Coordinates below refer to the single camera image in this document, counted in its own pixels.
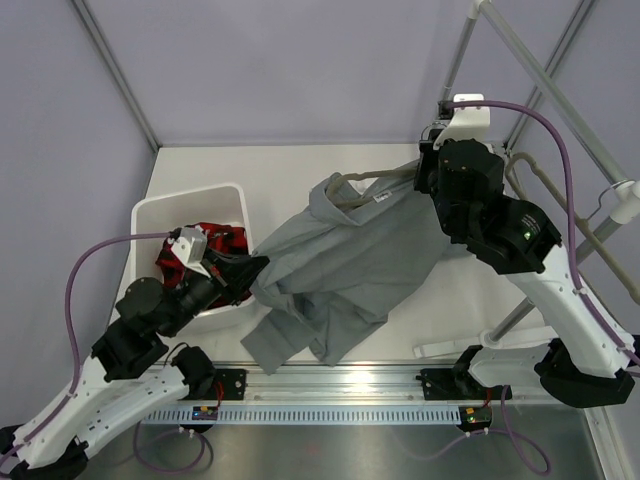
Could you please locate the white plastic basket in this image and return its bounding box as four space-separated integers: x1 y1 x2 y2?
129 183 259 335

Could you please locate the white slotted cable duct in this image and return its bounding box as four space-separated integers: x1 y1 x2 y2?
143 405 461 426

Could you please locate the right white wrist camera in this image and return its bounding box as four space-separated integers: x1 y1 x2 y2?
433 94 491 150

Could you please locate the metal clothes rack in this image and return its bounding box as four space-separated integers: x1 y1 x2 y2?
440 1 639 367

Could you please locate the grey shirt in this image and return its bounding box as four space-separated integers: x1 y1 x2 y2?
241 173 450 374

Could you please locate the aluminium mounting rail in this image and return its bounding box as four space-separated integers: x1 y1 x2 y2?
64 363 614 405

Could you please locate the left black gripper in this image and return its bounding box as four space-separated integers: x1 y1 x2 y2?
159 246 269 338

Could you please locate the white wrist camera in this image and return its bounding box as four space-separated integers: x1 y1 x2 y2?
433 94 491 150
169 227 211 278

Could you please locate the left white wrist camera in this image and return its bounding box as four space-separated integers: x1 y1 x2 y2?
169 227 211 278

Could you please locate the hanger of plaid shirt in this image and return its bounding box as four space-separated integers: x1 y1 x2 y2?
505 152 639 304

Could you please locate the red black plaid shirt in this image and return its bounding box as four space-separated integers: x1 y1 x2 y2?
155 222 249 310

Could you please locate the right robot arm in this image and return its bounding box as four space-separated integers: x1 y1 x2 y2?
414 137 639 409

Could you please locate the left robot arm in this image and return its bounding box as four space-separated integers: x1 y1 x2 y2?
1 251 269 479

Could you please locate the hanger of grey shirt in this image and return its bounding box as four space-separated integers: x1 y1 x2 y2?
325 161 418 210

